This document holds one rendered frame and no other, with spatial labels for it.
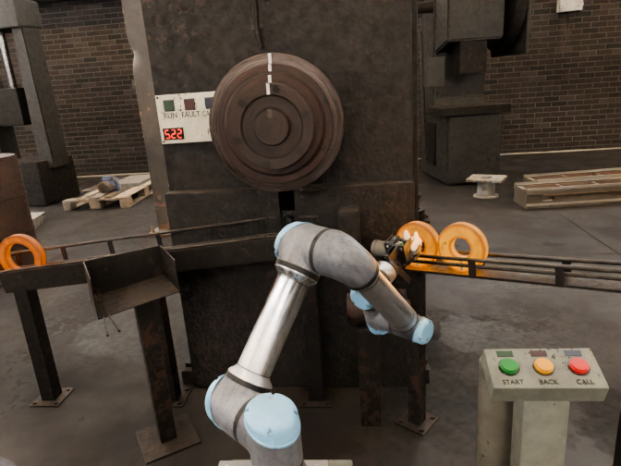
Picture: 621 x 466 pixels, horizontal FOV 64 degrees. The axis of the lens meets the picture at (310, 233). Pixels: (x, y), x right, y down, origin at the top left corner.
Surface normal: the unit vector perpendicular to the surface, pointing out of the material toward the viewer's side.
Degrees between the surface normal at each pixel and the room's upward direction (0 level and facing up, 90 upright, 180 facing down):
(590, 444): 0
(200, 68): 90
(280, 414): 9
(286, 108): 90
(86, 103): 90
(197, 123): 90
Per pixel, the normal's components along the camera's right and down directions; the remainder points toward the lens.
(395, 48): -0.10, 0.29
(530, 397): -0.07, 0.60
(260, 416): 0.01, -0.91
